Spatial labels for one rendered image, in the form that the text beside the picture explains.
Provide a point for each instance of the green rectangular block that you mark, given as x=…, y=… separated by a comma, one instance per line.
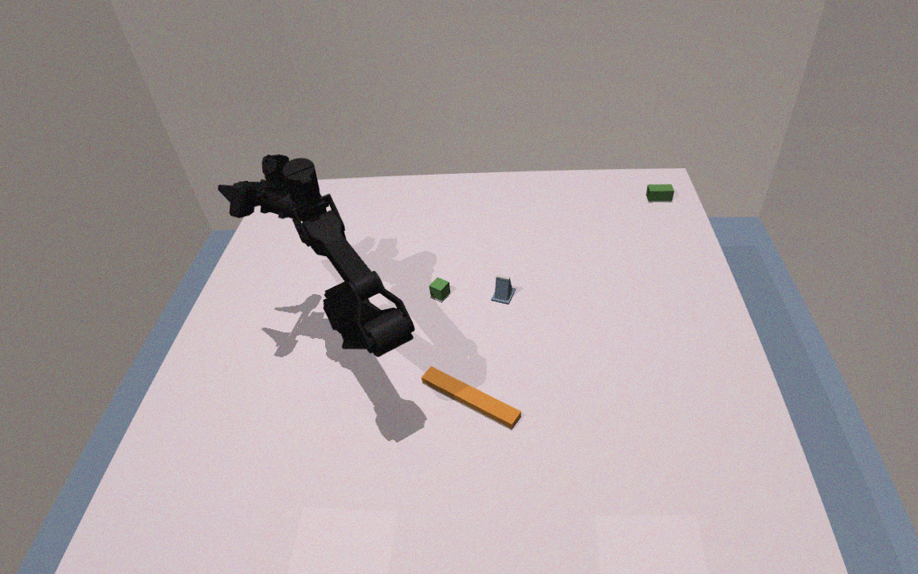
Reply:
x=657, y=193

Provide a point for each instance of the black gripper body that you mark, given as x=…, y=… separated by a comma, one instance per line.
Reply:
x=244, y=199

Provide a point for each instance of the green cube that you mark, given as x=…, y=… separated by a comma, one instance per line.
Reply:
x=439, y=289

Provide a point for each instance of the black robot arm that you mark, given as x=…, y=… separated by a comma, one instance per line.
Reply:
x=361, y=324

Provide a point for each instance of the orange bar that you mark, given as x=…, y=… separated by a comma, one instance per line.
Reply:
x=472, y=397

